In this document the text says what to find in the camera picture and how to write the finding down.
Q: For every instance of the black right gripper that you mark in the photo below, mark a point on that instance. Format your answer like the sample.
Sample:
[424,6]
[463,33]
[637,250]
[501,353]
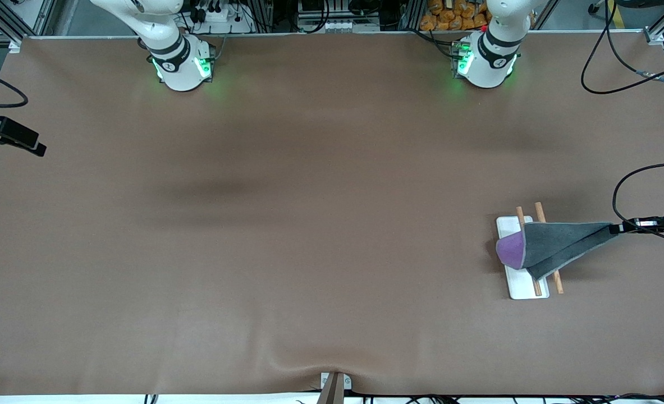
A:
[10,133]

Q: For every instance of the grey and purple towel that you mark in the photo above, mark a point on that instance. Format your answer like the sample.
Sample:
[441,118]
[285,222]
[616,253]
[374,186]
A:
[556,244]

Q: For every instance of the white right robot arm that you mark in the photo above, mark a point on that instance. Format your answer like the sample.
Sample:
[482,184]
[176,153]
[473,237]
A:
[177,62]

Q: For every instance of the white rack with wooden rods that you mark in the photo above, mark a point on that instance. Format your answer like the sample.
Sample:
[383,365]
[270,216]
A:
[520,289]

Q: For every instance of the white power strip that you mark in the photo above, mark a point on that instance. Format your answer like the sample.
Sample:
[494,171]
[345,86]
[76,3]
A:
[219,14]

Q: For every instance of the orange bagged items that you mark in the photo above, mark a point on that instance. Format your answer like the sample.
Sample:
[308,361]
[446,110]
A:
[455,17]

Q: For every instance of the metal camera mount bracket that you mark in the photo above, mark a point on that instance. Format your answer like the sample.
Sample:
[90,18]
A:
[334,387]

